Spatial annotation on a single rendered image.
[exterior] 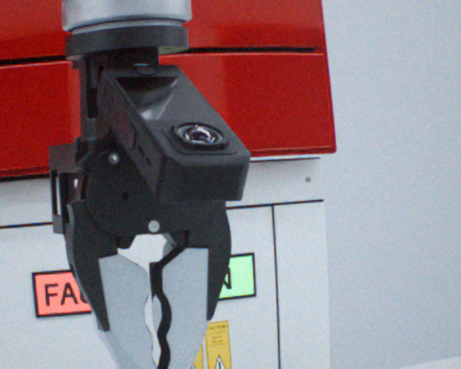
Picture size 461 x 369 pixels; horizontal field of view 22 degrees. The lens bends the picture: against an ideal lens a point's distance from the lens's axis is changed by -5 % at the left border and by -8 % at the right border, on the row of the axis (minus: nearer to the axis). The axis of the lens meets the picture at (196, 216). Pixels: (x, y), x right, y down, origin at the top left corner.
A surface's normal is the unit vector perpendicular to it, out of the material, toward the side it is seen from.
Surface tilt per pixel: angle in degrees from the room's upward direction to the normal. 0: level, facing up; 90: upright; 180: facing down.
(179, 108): 29
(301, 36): 90
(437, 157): 90
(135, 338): 90
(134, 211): 90
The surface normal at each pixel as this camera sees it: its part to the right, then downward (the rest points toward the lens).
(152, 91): 0.17, -0.86
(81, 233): 0.37, 0.03
